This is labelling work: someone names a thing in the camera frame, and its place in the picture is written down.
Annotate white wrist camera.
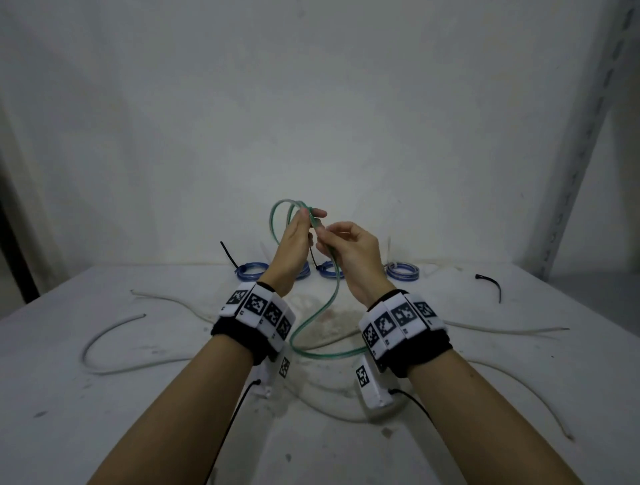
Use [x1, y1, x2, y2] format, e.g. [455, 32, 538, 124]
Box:
[252, 355, 292, 398]
[355, 357, 396, 410]

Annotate green tube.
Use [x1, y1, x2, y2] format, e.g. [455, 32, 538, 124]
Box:
[269, 199, 372, 360]

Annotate left black marker wristband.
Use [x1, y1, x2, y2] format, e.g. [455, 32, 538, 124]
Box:
[209, 281, 297, 366]

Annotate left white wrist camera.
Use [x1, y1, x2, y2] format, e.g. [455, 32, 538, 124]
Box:
[252, 355, 292, 398]

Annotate black metal frame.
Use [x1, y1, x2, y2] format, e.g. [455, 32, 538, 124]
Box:
[0, 185, 41, 304]

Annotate black marker wristband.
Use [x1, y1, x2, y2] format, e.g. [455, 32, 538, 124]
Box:
[209, 281, 297, 366]
[358, 289, 455, 379]

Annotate person's left hand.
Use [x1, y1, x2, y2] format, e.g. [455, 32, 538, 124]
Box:
[259, 207, 329, 296]

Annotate white perforated shelf upright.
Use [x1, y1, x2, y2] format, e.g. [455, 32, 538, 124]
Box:
[525, 0, 640, 280]

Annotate left black camera cord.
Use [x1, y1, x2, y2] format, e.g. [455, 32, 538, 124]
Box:
[207, 379, 262, 485]

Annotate person's left forearm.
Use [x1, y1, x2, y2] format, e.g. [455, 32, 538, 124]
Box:
[87, 334, 256, 485]

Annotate blue white coil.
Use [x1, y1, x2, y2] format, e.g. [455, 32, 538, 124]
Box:
[384, 262, 423, 282]

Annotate person's right hand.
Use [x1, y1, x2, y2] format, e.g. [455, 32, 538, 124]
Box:
[315, 221, 397, 306]

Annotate person's right forearm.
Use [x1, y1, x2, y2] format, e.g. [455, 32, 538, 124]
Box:
[409, 349, 586, 485]

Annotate white tube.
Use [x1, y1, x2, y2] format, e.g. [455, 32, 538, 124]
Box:
[82, 313, 147, 376]
[87, 289, 576, 442]

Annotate right black camera cord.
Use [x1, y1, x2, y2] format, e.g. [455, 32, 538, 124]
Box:
[389, 388, 436, 426]

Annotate long black cable tie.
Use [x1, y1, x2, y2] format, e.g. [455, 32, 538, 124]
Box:
[475, 273, 503, 304]

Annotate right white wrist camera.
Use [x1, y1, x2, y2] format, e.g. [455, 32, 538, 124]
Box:
[355, 357, 396, 410]

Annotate grey shelf board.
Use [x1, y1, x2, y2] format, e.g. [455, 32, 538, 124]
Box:
[549, 272, 640, 333]

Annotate right black marker wristband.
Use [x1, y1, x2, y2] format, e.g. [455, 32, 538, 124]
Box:
[358, 289, 455, 379]

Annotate black camera cord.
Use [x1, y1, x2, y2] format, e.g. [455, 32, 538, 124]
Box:
[389, 388, 436, 426]
[207, 379, 262, 485]

